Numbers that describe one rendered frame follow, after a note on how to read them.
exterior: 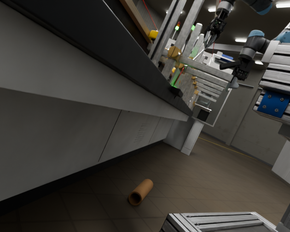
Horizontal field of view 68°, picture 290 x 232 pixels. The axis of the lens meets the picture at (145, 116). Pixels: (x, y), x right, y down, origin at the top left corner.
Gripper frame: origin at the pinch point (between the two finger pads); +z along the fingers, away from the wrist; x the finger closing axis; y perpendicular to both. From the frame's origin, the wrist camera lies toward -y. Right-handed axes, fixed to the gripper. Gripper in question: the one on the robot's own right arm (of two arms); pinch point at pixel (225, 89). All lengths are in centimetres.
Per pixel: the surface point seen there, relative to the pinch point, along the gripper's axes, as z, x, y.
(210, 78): -2.1, -1.5, -10.5
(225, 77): -0.2, -26.6, -3.3
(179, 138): 64, 262, -29
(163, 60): -1.9, -1.8, -40.3
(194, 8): -22.8, -30.8, -28.5
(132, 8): -6, -53, -46
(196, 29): -24.0, -5.8, -28.9
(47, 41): 22, -103, -29
